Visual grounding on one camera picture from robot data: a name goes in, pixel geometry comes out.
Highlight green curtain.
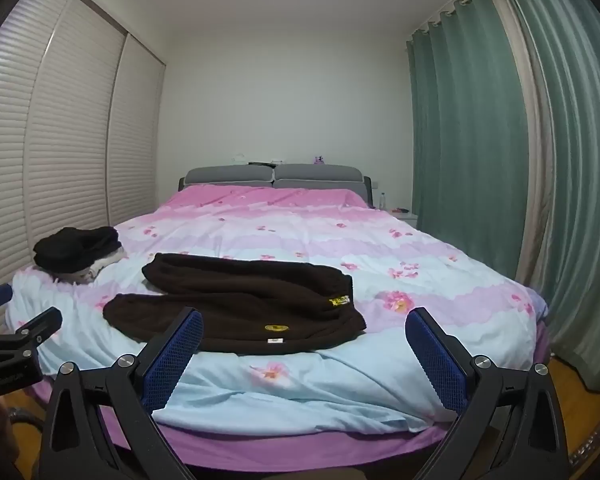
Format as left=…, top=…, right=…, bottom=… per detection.
left=406, top=0, right=527, bottom=281
left=500, top=0, right=600, bottom=393

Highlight grey padded headboard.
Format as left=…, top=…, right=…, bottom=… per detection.
left=178, top=163, right=374, bottom=207

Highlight bed with purple sheet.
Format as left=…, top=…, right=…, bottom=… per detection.
left=27, top=310, right=554, bottom=462

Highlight white nightstand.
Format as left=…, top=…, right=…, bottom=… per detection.
left=391, top=207, right=421, bottom=232

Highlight white folded cloth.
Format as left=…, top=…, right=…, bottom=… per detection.
left=55, top=251, right=129, bottom=284

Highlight bed with pink floral duvet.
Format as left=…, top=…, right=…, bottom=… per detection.
left=5, top=184, right=549, bottom=437

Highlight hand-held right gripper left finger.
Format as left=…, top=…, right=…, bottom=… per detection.
left=39, top=306, right=204, bottom=480

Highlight dark brown pants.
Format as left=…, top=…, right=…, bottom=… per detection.
left=102, top=252, right=369, bottom=356

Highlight black folded clothes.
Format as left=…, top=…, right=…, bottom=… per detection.
left=33, top=226, right=123, bottom=277

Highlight beige curtain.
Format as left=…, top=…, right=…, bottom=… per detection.
left=482, top=0, right=556, bottom=293

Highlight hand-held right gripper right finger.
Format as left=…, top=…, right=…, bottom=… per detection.
left=404, top=306, right=572, bottom=480

